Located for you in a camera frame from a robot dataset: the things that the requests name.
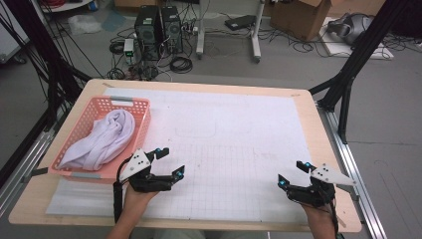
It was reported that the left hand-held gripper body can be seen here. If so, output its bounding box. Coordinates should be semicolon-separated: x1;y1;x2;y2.
118;147;173;194

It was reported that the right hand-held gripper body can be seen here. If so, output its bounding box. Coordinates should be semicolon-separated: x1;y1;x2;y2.
286;163;356;209

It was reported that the lilac printed towel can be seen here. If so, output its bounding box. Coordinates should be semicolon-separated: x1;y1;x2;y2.
58;109;137;172

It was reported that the pink plastic basket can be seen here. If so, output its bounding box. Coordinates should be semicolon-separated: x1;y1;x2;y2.
48;95;152;185

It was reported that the person's left hand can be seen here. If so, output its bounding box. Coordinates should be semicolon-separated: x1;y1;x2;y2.
122;181;161;213

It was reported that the person's right hand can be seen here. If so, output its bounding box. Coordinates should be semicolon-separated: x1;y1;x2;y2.
300;198;336;231

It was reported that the white grid mat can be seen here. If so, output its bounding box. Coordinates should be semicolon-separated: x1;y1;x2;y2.
45;87;319;224

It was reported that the small white box green light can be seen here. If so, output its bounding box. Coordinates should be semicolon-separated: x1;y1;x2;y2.
122;38;135;65

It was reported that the black computer tower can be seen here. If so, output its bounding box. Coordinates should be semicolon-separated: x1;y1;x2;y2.
160;5;184;55
133;5;164;62

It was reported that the white foam board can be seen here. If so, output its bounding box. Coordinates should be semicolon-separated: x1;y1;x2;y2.
318;16;395;61

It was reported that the teal plastic sheet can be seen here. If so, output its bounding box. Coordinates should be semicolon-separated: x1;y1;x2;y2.
101;11;127;33

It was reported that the open cardboard box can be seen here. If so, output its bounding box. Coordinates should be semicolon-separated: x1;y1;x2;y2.
269;0;332;42

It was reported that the grey rounded device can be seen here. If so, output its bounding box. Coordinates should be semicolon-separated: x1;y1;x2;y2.
326;12;376;46

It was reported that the clear plastic bag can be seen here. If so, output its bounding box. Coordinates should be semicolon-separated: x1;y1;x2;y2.
68;13;103;36

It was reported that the closed cardboard box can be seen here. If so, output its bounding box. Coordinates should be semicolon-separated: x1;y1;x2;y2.
113;0;163;9
327;0;387;18

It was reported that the black flat box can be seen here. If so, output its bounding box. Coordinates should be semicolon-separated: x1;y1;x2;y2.
224;14;257;32

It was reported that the round white table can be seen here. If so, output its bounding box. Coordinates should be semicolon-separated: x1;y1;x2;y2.
39;0;94;14

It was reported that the white cabinet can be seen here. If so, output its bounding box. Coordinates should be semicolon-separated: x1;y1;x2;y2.
0;0;31;64

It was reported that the grey metal bracket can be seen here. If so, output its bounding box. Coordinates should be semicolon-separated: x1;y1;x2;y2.
21;166;50;184
344;183;361;202

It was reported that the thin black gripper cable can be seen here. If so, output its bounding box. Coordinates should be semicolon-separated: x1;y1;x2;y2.
326;195;345;239

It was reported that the aluminium rail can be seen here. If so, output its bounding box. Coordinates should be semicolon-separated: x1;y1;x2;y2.
316;101;388;239
0;111;66;217

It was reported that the tangle of black floor cables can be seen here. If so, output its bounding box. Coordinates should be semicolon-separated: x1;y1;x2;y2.
106;19;200;83

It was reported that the coiled black cable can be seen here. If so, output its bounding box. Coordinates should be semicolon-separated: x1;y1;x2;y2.
169;56;194;75

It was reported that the black frame post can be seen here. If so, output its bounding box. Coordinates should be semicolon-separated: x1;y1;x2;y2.
0;0;94;132
308;0;422;145

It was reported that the white stand frame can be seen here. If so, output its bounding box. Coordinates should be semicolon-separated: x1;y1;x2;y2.
195;0;267;64

